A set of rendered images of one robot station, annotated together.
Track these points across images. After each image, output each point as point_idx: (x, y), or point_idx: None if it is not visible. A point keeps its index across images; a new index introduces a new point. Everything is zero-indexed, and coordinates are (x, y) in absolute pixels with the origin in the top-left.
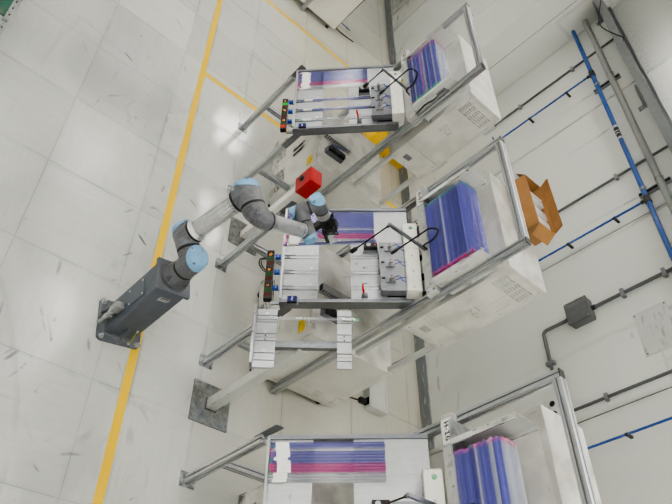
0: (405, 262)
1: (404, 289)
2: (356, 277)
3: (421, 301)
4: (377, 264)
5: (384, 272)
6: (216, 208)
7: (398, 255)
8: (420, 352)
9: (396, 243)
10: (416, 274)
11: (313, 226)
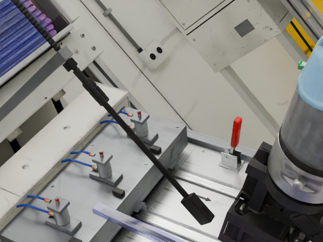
0: (62, 155)
1: (128, 109)
2: (217, 225)
3: (113, 80)
4: (123, 240)
5: (139, 164)
6: None
7: (54, 197)
8: None
9: (19, 238)
10: (68, 117)
11: None
